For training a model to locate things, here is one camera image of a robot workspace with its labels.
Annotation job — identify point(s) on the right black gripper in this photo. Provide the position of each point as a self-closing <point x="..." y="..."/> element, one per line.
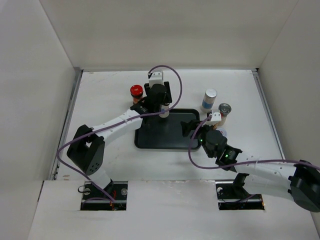
<point x="188" y="126"/>

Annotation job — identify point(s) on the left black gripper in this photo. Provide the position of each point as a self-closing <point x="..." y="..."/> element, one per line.
<point x="167" y="100"/>

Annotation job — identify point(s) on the silver-lid bead jar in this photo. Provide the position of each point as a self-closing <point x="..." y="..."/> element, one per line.
<point x="208" y="100"/>
<point x="164" y="113"/>

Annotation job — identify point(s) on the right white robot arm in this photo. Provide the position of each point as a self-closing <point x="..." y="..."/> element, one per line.
<point x="295" y="180"/>

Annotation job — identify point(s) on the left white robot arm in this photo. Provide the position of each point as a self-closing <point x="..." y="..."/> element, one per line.
<point x="86" y="150"/>

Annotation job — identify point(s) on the red-white label lid jar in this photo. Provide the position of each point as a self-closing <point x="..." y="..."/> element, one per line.
<point x="222" y="131"/>

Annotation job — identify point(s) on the right red-lid chili sauce jar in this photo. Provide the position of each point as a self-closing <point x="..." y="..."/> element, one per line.
<point x="220" y="123"/>

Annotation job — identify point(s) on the red-lid chili sauce jar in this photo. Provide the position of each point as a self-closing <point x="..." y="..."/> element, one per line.
<point x="137" y="93"/>
<point x="220" y="123"/>

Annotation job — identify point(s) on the left red-lid chili sauce jar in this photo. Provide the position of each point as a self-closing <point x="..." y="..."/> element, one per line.
<point x="137" y="93"/>

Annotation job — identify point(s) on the silver-cap seasoning bottle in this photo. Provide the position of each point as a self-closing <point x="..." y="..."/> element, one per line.
<point x="224" y="109"/>

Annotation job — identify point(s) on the black rectangular tray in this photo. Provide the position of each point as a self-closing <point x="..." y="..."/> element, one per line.
<point x="165" y="133"/>

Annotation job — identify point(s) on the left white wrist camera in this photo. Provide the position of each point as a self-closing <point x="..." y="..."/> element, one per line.
<point x="155" y="78"/>

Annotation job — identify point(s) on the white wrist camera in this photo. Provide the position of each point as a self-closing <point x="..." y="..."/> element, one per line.
<point x="215" y="117"/>
<point x="155" y="78"/>

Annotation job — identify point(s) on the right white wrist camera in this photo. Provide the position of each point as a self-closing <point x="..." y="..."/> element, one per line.
<point x="215" y="117"/>

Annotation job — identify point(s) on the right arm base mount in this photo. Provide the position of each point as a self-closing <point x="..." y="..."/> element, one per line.
<point x="231" y="195"/>

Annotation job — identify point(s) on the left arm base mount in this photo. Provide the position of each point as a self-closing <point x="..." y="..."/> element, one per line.
<point x="93" y="199"/>

